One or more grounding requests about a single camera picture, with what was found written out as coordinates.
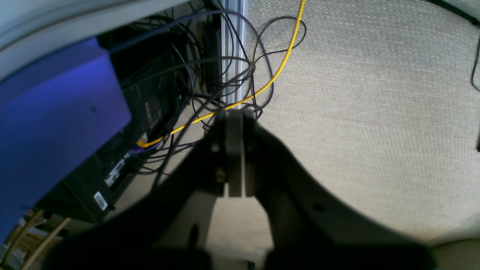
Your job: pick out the black computer tower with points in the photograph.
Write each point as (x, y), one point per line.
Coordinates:
(157, 76)

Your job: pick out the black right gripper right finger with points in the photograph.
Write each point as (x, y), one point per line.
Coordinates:
(311, 228)

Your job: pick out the aluminium frame post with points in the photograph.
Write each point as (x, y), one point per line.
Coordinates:
(233, 34)

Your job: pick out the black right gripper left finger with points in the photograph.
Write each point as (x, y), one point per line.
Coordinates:
(165, 230)

